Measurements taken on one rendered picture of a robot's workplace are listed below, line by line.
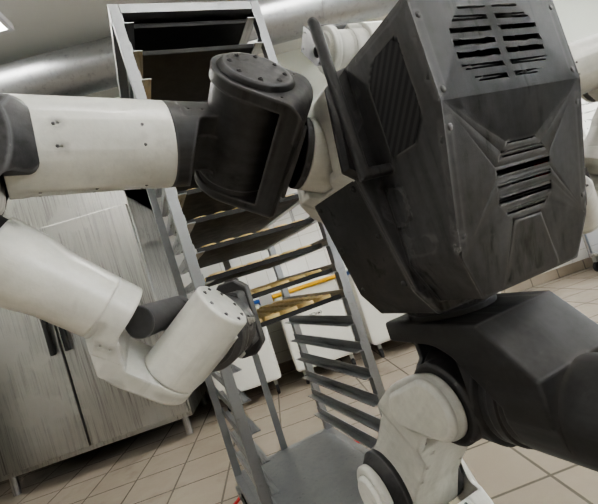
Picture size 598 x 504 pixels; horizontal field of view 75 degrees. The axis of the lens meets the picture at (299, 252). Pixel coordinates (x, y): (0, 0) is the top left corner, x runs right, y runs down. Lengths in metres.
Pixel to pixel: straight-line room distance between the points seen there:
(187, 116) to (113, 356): 0.24
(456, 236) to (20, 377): 3.21
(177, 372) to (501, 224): 0.36
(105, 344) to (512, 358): 0.40
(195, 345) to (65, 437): 2.96
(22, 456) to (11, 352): 0.70
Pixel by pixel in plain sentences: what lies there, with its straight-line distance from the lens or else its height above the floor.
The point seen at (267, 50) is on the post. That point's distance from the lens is 1.49.
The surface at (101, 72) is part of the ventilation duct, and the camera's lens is 3.34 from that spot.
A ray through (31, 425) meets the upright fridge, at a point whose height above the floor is 0.44.
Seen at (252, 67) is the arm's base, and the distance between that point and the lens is 0.45.
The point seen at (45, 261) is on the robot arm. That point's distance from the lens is 0.39.
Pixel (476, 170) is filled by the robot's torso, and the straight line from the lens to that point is 0.41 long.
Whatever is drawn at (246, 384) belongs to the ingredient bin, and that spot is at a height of 0.17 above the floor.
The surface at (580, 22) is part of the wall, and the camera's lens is 5.70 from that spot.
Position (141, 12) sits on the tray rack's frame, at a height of 1.79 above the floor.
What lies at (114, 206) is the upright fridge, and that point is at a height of 1.73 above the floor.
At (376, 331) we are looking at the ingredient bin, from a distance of 3.26.
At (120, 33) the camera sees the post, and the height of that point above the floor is 1.73.
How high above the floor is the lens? 0.91
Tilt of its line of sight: 2 degrees up
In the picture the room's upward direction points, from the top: 18 degrees counter-clockwise
